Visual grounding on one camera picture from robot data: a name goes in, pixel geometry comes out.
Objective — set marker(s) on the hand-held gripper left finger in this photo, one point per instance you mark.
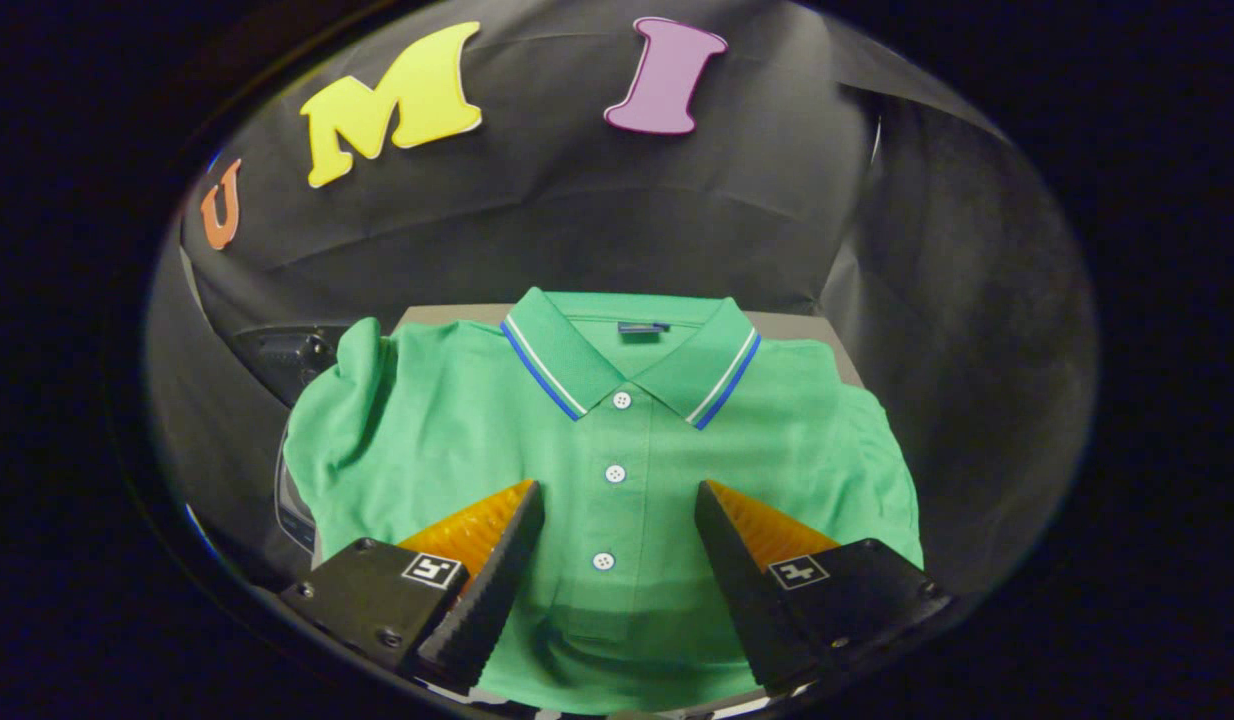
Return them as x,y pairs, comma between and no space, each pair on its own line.
492,590

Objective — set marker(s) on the green polo shirt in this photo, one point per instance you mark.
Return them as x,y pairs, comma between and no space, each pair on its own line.
457,440

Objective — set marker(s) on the black backdrop cloth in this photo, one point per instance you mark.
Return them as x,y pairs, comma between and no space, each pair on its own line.
627,220

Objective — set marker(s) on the beige cabinet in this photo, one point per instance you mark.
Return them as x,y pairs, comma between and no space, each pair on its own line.
807,345

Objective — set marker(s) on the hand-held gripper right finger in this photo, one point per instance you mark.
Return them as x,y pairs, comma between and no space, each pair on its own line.
742,590

